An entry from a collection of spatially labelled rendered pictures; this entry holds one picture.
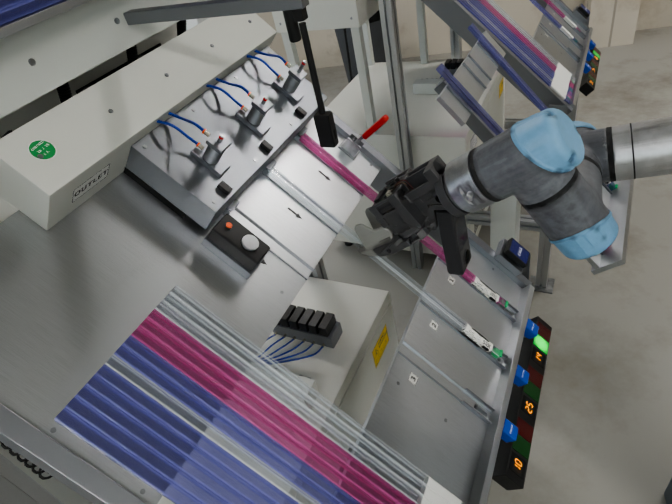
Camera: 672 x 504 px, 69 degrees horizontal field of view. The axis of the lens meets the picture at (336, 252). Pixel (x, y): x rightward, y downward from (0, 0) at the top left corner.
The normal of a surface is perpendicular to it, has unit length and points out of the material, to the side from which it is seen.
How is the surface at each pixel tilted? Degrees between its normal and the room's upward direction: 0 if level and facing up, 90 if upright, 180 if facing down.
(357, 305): 0
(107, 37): 90
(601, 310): 0
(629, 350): 0
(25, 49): 90
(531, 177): 90
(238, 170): 44
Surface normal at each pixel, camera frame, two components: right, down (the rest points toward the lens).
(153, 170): -0.42, 0.65
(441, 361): 0.48, -0.44
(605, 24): -0.22, 0.66
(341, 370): -0.19, -0.75
